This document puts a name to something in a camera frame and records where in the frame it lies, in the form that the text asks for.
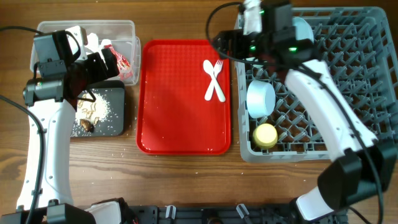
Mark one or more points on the clear plastic waste bin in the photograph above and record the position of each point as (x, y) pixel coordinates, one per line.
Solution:
(121, 33)

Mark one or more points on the red serving tray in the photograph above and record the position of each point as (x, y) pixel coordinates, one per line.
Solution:
(173, 117)

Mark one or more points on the light blue plate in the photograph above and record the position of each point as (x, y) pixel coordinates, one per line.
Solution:
(303, 29)

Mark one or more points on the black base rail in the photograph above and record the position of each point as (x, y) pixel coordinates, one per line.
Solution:
(238, 214)

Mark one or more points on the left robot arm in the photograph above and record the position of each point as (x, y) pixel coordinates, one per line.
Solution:
(51, 100)

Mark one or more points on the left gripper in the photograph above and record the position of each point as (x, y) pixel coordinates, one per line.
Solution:
(99, 73)

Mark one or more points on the grey dishwasher rack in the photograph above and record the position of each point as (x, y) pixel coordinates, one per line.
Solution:
(357, 45)

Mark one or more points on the black rectangular tray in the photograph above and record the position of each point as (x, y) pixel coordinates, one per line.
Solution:
(115, 94)

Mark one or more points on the red snack wrapper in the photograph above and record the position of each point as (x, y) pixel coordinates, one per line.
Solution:
(122, 63)

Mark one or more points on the white plastic spoon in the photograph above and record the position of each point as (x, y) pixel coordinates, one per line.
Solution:
(214, 81)

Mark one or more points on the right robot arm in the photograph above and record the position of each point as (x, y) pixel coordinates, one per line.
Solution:
(361, 165)

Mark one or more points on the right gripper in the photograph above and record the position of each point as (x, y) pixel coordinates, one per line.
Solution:
(239, 39)

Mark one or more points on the rice and food scraps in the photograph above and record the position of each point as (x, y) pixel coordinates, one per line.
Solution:
(90, 115)

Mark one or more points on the white napkin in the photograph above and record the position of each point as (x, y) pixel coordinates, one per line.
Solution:
(94, 45)

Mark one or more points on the yellow cup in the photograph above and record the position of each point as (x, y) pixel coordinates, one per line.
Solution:
(265, 135)

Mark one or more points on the light blue bowl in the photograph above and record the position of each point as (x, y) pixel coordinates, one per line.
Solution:
(260, 99)

